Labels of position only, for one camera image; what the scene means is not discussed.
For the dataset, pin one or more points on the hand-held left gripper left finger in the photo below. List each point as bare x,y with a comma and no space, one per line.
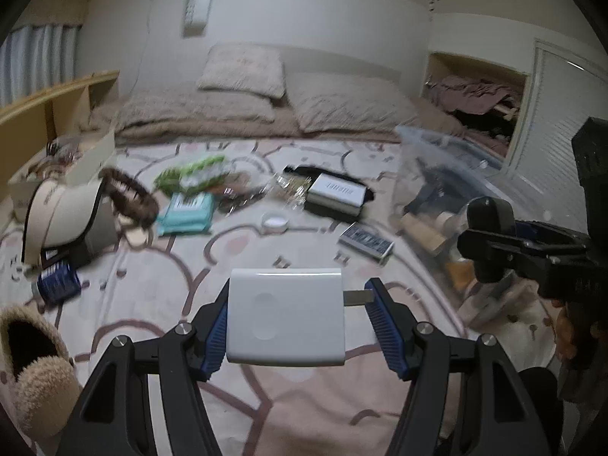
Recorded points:
216,337

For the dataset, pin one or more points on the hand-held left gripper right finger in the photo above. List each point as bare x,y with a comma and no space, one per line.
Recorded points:
387,337

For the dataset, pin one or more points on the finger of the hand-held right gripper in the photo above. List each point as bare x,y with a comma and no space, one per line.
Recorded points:
546,232
532,256

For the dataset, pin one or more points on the black cylindrical object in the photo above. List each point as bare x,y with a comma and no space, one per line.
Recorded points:
489,213

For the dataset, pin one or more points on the white charger adapter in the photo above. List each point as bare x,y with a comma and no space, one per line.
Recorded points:
285,318

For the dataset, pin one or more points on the clear plastic container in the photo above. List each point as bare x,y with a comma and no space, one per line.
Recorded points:
427,152

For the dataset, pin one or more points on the person's right hand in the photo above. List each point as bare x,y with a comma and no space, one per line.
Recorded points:
565,327

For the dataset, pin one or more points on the blue patterned card box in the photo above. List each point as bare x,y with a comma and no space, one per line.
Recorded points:
365,242

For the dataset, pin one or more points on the white slatted door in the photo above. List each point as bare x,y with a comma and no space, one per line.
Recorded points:
555,104

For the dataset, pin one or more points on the beige powder puff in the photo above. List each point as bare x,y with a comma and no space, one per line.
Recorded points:
137,235

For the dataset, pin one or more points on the teal wet wipes pack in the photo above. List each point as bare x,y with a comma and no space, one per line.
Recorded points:
185,211

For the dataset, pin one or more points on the black and white box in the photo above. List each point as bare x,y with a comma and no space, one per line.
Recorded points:
332,190

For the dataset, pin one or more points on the pink clothes pile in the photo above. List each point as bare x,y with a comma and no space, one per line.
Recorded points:
475,92

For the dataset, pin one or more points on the brown fuzzy hair clip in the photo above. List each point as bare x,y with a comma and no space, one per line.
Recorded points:
137,199

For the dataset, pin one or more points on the clear candy packet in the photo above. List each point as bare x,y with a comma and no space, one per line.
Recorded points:
289,190

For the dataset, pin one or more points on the green snack packet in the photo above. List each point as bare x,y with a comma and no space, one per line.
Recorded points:
190,173

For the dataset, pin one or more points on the blue can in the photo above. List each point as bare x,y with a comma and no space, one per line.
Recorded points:
57,282

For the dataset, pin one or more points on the beige fuzzy slipper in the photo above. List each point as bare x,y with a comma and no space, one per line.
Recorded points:
42,389

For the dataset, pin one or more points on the beige baseball cap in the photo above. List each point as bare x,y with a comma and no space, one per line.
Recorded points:
61,213

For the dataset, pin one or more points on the open cardboard box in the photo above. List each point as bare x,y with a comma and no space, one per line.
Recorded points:
90,161

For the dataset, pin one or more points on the large beige pillow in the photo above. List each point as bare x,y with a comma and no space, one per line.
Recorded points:
351,102

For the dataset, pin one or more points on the small beige pillow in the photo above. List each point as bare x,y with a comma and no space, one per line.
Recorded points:
242,69

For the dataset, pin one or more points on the wooden shelf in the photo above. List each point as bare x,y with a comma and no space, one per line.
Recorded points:
28,104

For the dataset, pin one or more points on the grey striped curtain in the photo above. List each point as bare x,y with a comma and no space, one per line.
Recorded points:
38,61

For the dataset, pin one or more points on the beige curtain valance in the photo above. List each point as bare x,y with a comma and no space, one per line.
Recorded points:
52,7

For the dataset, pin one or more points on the white hanging wall sign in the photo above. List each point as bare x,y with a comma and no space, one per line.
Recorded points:
197,4

